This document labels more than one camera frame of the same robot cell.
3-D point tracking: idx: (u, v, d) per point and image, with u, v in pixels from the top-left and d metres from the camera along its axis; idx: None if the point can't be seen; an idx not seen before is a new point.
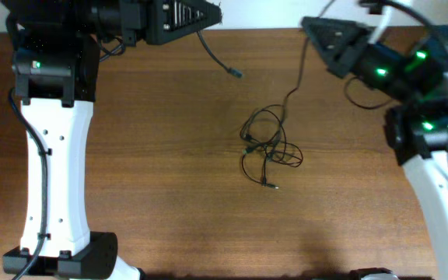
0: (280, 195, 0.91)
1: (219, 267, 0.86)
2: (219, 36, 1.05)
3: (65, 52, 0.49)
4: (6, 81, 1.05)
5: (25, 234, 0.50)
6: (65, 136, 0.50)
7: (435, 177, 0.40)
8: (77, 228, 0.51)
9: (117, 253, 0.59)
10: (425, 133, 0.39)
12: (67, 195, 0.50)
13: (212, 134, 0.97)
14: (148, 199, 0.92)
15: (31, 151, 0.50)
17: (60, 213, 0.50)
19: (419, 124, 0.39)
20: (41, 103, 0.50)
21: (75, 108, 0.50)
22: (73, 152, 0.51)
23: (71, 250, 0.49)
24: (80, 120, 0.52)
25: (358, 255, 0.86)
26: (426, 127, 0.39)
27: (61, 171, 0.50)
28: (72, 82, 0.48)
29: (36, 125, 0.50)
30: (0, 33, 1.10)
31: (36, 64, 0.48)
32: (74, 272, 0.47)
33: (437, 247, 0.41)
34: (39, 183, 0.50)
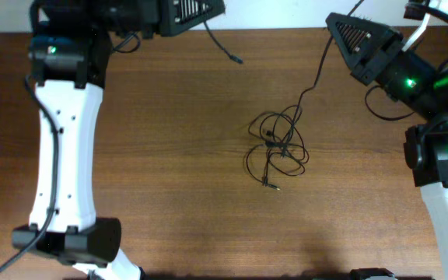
0: (281, 195, 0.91)
1: (219, 267, 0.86)
2: (218, 36, 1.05)
3: (79, 37, 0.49)
4: (6, 81, 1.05)
5: (33, 210, 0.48)
6: (77, 116, 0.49)
7: None
8: (85, 205, 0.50)
9: (120, 240, 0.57)
10: None
12: (76, 172, 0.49)
13: (213, 134, 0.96)
14: (148, 199, 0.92)
15: (43, 128, 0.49)
17: (68, 188, 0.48)
19: (444, 146, 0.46)
20: (55, 83, 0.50)
21: (85, 89, 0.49)
22: (84, 130, 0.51)
23: (78, 225, 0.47)
24: (92, 102, 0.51)
25: (359, 255, 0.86)
26: None
27: (73, 149, 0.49)
28: (85, 65, 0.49)
29: (47, 103, 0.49)
30: None
31: (51, 50, 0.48)
32: (82, 247, 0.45)
33: (446, 262, 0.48)
34: (48, 160, 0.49)
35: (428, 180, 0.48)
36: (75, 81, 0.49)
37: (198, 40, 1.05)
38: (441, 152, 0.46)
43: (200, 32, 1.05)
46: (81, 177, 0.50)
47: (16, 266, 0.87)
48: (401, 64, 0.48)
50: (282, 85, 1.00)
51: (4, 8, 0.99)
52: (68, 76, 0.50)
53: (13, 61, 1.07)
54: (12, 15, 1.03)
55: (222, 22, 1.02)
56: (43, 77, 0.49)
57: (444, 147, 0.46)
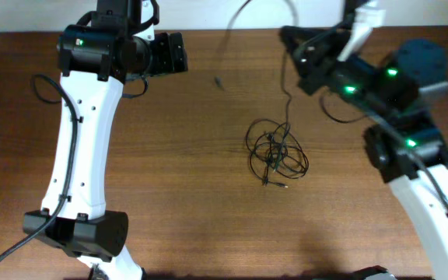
0: (281, 195, 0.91)
1: (219, 267, 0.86)
2: (217, 37, 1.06)
3: (106, 33, 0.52)
4: (6, 82, 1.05)
5: (47, 195, 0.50)
6: (96, 107, 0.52)
7: (423, 196, 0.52)
8: (96, 194, 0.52)
9: (127, 235, 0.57)
10: (409, 151, 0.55)
12: (91, 161, 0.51)
13: (212, 134, 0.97)
14: (148, 199, 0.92)
15: (64, 117, 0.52)
17: (82, 176, 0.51)
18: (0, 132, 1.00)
19: (402, 141, 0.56)
20: (80, 75, 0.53)
21: (107, 82, 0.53)
22: (102, 122, 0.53)
23: (87, 214, 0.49)
24: (112, 96, 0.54)
25: (359, 255, 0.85)
26: (410, 144, 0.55)
27: (89, 139, 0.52)
28: (109, 60, 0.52)
29: (70, 93, 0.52)
30: None
31: (79, 42, 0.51)
32: (88, 236, 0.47)
33: (428, 243, 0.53)
34: (66, 148, 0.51)
35: (398, 179, 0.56)
36: (99, 74, 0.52)
37: (197, 40, 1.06)
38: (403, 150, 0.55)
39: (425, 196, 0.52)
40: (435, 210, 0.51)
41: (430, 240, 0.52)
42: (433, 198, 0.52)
43: (200, 32, 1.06)
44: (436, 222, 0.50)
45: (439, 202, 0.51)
46: (94, 167, 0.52)
47: (16, 265, 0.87)
48: (348, 70, 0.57)
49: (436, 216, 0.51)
50: (282, 85, 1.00)
51: (4, 9, 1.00)
52: (92, 68, 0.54)
53: (13, 61, 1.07)
54: (12, 16, 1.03)
55: (222, 22, 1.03)
56: (68, 67, 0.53)
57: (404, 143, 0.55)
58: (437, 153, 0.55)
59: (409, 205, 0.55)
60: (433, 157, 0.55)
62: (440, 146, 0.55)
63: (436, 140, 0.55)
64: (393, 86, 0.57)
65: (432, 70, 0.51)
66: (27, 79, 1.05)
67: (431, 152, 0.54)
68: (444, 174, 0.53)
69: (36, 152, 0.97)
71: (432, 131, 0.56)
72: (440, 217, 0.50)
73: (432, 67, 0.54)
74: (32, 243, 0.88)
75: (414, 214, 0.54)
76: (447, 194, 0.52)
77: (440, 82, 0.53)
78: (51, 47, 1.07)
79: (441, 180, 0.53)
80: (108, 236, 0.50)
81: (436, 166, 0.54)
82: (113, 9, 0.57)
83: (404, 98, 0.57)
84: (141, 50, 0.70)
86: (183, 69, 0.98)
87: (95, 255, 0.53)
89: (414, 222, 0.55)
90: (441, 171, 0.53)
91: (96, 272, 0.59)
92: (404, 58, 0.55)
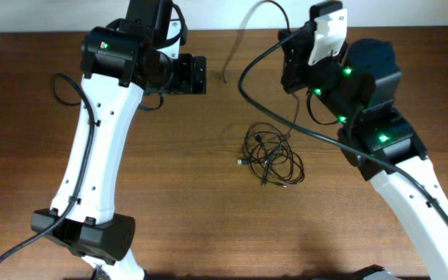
0: (281, 195, 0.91)
1: (219, 267, 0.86)
2: (216, 38, 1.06)
3: (131, 38, 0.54)
4: (5, 82, 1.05)
5: (57, 195, 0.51)
6: (115, 113, 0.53)
7: (404, 190, 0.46)
8: (106, 199, 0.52)
9: (133, 240, 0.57)
10: (383, 145, 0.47)
12: (104, 166, 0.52)
13: (213, 134, 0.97)
14: (149, 199, 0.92)
15: (82, 118, 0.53)
17: (94, 180, 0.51)
18: (0, 133, 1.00)
19: (373, 136, 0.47)
20: (101, 78, 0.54)
21: (128, 88, 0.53)
22: (119, 128, 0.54)
23: (96, 218, 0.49)
24: (131, 103, 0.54)
25: (358, 255, 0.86)
26: (382, 139, 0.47)
27: (104, 143, 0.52)
28: (131, 66, 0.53)
29: (90, 96, 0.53)
30: (0, 34, 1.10)
31: (103, 46, 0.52)
32: (94, 241, 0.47)
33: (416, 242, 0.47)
34: (79, 150, 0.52)
35: (375, 176, 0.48)
36: (120, 79, 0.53)
37: (197, 40, 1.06)
38: (371, 143, 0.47)
39: (401, 189, 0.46)
40: (416, 200, 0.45)
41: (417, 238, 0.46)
42: (412, 189, 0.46)
43: (201, 33, 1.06)
44: (417, 211, 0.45)
45: (417, 192, 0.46)
46: (107, 172, 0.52)
47: (17, 265, 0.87)
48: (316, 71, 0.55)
49: (418, 207, 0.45)
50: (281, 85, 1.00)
51: (5, 9, 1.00)
52: (114, 73, 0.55)
53: (14, 62, 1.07)
54: (15, 17, 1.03)
55: (222, 22, 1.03)
56: (90, 69, 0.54)
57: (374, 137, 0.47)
58: (410, 145, 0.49)
59: (393, 201, 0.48)
60: (405, 148, 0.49)
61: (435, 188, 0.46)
62: (412, 138, 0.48)
63: (408, 134, 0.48)
64: (354, 89, 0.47)
65: (367, 65, 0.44)
66: (28, 80, 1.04)
67: (405, 140, 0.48)
68: (418, 165, 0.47)
69: (35, 153, 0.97)
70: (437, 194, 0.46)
71: (404, 124, 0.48)
72: (421, 208, 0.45)
73: (372, 61, 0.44)
74: (32, 243, 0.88)
75: (400, 211, 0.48)
76: (423, 183, 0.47)
77: (391, 73, 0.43)
78: (51, 48, 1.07)
79: (416, 172, 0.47)
80: (115, 242, 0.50)
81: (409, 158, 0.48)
82: (141, 19, 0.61)
83: (363, 98, 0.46)
84: (163, 63, 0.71)
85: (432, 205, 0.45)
86: (201, 90, 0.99)
87: (99, 258, 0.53)
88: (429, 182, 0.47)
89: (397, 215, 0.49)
90: (411, 160, 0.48)
91: (99, 274, 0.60)
92: (358, 57, 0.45)
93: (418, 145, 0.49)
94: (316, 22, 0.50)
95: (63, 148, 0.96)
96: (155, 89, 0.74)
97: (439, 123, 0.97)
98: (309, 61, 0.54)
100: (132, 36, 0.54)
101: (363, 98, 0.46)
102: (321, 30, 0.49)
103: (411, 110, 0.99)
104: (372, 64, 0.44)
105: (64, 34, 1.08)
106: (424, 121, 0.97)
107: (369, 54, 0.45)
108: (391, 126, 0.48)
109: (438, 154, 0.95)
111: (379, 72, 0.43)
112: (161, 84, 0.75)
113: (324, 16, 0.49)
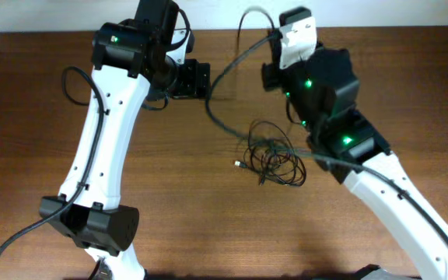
0: (281, 195, 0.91)
1: (219, 267, 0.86)
2: (215, 39, 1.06)
3: (140, 33, 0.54)
4: (5, 82, 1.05)
5: (66, 181, 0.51)
6: (124, 103, 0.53)
7: (379, 188, 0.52)
8: (113, 186, 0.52)
9: (136, 229, 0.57)
10: (347, 148, 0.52)
12: (113, 152, 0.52)
13: (212, 134, 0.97)
14: (148, 198, 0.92)
15: (92, 107, 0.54)
17: (102, 166, 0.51)
18: (0, 132, 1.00)
19: (338, 138, 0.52)
20: (112, 70, 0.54)
21: (137, 79, 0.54)
22: (127, 118, 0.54)
23: (103, 204, 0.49)
24: (139, 92, 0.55)
25: (358, 255, 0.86)
26: (346, 141, 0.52)
27: (113, 131, 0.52)
28: (140, 58, 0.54)
29: (100, 86, 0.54)
30: None
31: (114, 39, 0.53)
32: (101, 226, 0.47)
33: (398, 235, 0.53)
34: (89, 138, 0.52)
35: (347, 174, 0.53)
36: (130, 71, 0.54)
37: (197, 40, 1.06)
38: (338, 147, 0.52)
39: (372, 184, 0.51)
40: (390, 197, 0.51)
41: (398, 232, 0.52)
42: (383, 184, 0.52)
43: (201, 33, 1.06)
44: (391, 205, 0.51)
45: (388, 188, 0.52)
46: (115, 159, 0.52)
47: (17, 265, 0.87)
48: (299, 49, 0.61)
49: (391, 201, 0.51)
50: None
51: (4, 9, 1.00)
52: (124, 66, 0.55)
53: (13, 61, 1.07)
54: (13, 16, 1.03)
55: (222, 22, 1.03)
56: (101, 61, 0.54)
57: (340, 141, 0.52)
58: (374, 143, 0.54)
59: (376, 206, 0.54)
60: (370, 145, 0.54)
61: (404, 180, 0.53)
62: (375, 138, 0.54)
63: (369, 135, 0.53)
64: (316, 96, 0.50)
65: (326, 77, 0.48)
66: (28, 80, 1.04)
67: (369, 143, 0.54)
68: (384, 161, 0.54)
69: (35, 152, 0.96)
70: (406, 184, 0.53)
71: (368, 127, 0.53)
72: (393, 200, 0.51)
73: (340, 75, 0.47)
74: (32, 244, 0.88)
75: (380, 211, 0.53)
76: (393, 177, 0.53)
77: (348, 82, 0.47)
78: (51, 47, 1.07)
79: (380, 166, 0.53)
80: (121, 229, 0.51)
81: (375, 155, 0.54)
82: (148, 18, 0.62)
83: (327, 108, 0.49)
84: (168, 65, 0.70)
85: (403, 197, 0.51)
86: (205, 96, 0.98)
87: (103, 247, 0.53)
88: (398, 176, 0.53)
89: (377, 214, 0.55)
90: (376, 158, 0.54)
91: (102, 267, 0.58)
92: (314, 65, 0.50)
93: (379, 141, 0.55)
94: (280, 32, 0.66)
95: (62, 148, 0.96)
96: (159, 92, 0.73)
97: (439, 122, 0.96)
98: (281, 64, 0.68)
100: (141, 31, 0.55)
101: (326, 107, 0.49)
102: (284, 40, 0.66)
103: None
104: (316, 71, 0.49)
105: (64, 33, 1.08)
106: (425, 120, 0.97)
107: (332, 60, 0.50)
108: (358, 131, 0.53)
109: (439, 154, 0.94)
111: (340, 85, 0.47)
112: (166, 86, 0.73)
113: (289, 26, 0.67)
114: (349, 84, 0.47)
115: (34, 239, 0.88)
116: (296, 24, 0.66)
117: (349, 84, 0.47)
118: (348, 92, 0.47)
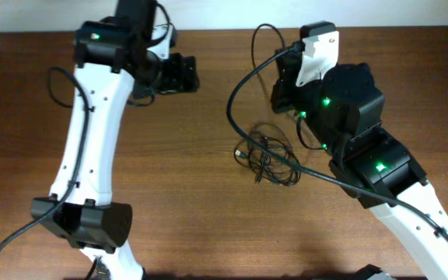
0: (280, 195, 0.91)
1: (219, 267, 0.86)
2: (215, 38, 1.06)
3: (120, 29, 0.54)
4: (5, 82, 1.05)
5: (57, 181, 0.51)
6: (108, 99, 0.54)
7: (414, 223, 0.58)
8: (104, 181, 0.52)
9: (130, 225, 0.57)
10: (380, 175, 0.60)
12: (101, 149, 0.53)
13: (213, 134, 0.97)
14: (149, 198, 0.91)
15: (76, 106, 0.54)
17: (91, 163, 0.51)
18: (0, 132, 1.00)
19: (372, 165, 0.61)
20: (94, 67, 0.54)
21: (120, 75, 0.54)
22: (113, 114, 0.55)
23: (95, 200, 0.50)
24: (124, 89, 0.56)
25: (358, 255, 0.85)
26: (379, 168, 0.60)
27: (100, 127, 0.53)
28: (123, 54, 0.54)
29: (84, 84, 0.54)
30: None
31: (96, 36, 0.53)
32: (96, 222, 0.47)
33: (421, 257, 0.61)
34: (77, 135, 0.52)
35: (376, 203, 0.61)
36: (112, 67, 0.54)
37: (197, 40, 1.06)
38: (368, 171, 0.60)
39: (407, 220, 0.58)
40: (424, 230, 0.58)
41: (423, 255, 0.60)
42: (418, 221, 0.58)
43: (201, 32, 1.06)
44: (425, 241, 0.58)
45: (424, 224, 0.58)
46: (103, 155, 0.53)
47: (17, 265, 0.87)
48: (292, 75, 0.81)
49: (429, 239, 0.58)
50: None
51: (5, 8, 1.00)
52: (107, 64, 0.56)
53: (14, 62, 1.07)
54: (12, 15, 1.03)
55: (222, 22, 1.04)
56: (83, 59, 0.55)
57: (373, 165, 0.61)
58: (407, 169, 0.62)
59: (400, 230, 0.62)
60: (403, 171, 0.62)
61: (439, 215, 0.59)
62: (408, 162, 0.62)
63: (403, 156, 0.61)
64: (336, 118, 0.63)
65: (348, 96, 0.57)
66: (29, 80, 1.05)
67: (400, 166, 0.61)
68: (418, 192, 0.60)
69: (36, 152, 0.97)
70: (441, 219, 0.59)
71: (397, 150, 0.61)
72: (428, 236, 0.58)
73: (360, 94, 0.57)
74: (33, 243, 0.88)
75: (405, 235, 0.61)
76: (429, 212, 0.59)
77: (372, 100, 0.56)
78: (52, 48, 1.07)
79: (415, 201, 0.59)
80: (111, 225, 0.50)
81: (409, 185, 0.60)
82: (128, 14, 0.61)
83: (349, 127, 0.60)
84: (151, 62, 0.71)
85: (439, 234, 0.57)
86: (191, 89, 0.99)
87: (99, 246, 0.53)
88: (433, 210, 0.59)
89: (419, 257, 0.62)
90: (411, 187, 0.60)
91: (99, 266, 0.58)
92: (338, 79, 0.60)
93: (413, 168, 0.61)
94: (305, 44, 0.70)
95: (63, 148, 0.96)
96: (143, 87, 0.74)
97: (439, 123, 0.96)
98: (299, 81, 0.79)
100: (120, 27, 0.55)
101: (348, 127, 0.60)
102: (309, 51, 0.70)
103: (411, 110, 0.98)
104: (334, 85, 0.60)
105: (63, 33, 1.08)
106: (425, 120, 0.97)
107: (349, 79, 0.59)
108: (385, 155, 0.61)
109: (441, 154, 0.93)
111: (362, 103, 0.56)
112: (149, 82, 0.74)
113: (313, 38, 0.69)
114: (371, 103, 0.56)
115: (35, 238, 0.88)
116: (321, 36, 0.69)
117: (372, 103, 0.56)
118: (368, 113, 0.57)
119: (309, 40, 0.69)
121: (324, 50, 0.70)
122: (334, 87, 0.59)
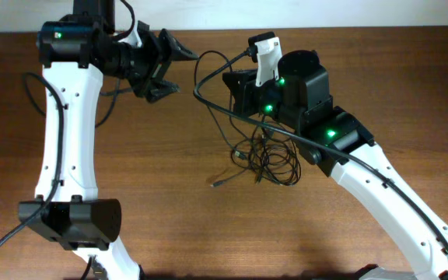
0: (281, 195, 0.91)
1: (219, 267, 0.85)
2: (215, 38, 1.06)
3: (82, 25, 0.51)
4: (5, 81, 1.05)
5: (40, 183, 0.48)
6: (80, 93, 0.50)
7: (362, 176, 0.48)
8: (88, 176, 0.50)
9: (120, 222, 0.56)
10: (332, 141, 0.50)
12: (79, 145, 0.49)
13: (213, 135, 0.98)
14: (148, 199, 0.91)
15: (49, 106, 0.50)
17: (73, 160, 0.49)
18: None
19: (322, 134, 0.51)
20: (62, 65, 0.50)
21: (88, 69, 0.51)
22: (87, 108, 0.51)
23: (82, 195, 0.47)
24: (93, 83, 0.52)
25: (358, 255, 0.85)
26: (330, 134, 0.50)
27: (76, 124, 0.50)
28: (89, 50, 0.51)
29: (54, 82, 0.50)
30: None
31: (57, 35, 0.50)
32: (84, 217, 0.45)
33: (388, 227, 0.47)
34: (53, 134, 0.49)
35: (331, 169, 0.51)
36: (79, 62, 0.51)
37: (196, 40, 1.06)
38: (323, 140, 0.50)
39: (357, 174, 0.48)
40: (374, 183, 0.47)
41: (386, 222, 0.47)
42: (366, 173, 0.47)
43: (201, 32, 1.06)
44: (376, 197, 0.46)
45: (372, 176, 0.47)
46: (83, 149, 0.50)
47: (17, 264, 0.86)
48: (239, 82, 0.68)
49: (382, 195, 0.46)
50: None
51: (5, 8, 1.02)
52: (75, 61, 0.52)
53: (13, 61, 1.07)
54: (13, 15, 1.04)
55: (221, 22, 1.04)
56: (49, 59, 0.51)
57: (325, 135, 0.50)
58: (358, 135, 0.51)
59: (358, 194, 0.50)
60: (355, 138, 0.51)
61: (390, 170, 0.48)
62: (358, 129, 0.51)
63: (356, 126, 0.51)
64: (292, 96, 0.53)
65: (295, 71, 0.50)
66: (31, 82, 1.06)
67: (352, 136, 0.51)
68: (366, 150, 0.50)
69: (36, 152, 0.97)
70: (391, 174, 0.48)
71: (351, 121, 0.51)
72: (379, 191, 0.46)
73: (309, 68, 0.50)
74: (34, 243, 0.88)
75: (362, 198, 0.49)
76: (376, 166, 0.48)
77: (320, 73, 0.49)
78: None
79: (363, 154, 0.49)
80: (102, 218, 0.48)
81: (362, 147, 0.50)
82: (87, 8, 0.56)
83: (303, 103, 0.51)
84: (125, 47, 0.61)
85: (388, 186, 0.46)
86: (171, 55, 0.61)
87: (92, 245, 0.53)
88: (384, 163, 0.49)
89: (383, 225, 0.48)
90: (361, 148, 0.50)
91: (95, 265, 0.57)
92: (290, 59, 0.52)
93: (364, 133, 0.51)
94: (257, 46, 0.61)
95: None
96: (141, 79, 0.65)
97: (439, 122, 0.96)
98: (257, 82, 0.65)
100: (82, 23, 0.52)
101: (303, 103, 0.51)
102: (262, 54, 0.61)
103: (411, 110, 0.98)
104: (287, 63, 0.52)
105: None
106: (425, 119, 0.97)
107: (297, 61, 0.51)
108: (340, 125, 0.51)
109: (442, 153, 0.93)
111: (311, 75, 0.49)
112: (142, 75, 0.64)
113: (265, 41, 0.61)
114: (319, 75, 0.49)
115: (36, 238, 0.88)
116: (270, 40, 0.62)
117: (319, 78, 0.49)
118: (320, 86, 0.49)
119: (261, 43, 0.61)
121: (275, 51, 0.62)
122: (285, 66, 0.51)
